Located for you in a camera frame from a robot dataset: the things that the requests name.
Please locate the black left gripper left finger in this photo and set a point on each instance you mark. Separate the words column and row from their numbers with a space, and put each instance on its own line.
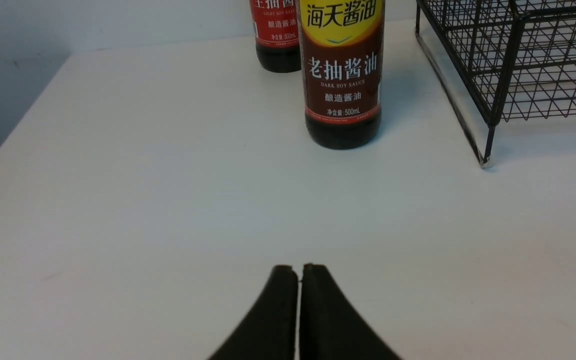
column 268, row 330

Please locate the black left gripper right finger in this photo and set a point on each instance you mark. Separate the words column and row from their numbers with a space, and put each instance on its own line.
column 329, row 326

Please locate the dark soy sauce bottle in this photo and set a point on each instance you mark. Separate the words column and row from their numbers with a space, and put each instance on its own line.
column 342, row 53

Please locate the light soy sauce bottle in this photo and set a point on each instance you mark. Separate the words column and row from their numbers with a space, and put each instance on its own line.
column 276, row 39

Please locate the black wire mesh shelf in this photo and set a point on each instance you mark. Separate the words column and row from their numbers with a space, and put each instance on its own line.
column 515, row 58

